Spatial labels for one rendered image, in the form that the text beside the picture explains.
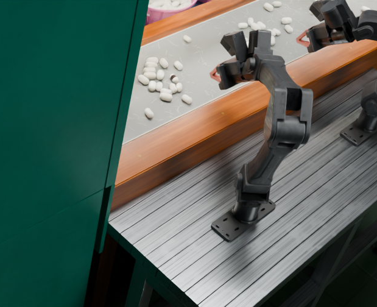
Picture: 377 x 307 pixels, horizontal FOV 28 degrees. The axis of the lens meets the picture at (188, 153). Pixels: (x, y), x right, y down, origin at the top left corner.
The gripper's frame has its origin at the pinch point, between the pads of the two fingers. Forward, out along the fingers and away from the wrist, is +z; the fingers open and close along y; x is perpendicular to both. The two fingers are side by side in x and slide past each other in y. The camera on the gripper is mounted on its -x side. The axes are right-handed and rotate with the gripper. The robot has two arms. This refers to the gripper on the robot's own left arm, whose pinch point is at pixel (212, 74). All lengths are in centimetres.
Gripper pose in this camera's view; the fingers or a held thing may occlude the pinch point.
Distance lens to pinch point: 213.5
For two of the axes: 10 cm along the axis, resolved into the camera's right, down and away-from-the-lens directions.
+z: -6.4, -0.1, 7.7
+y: -7.1, 3.8, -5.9
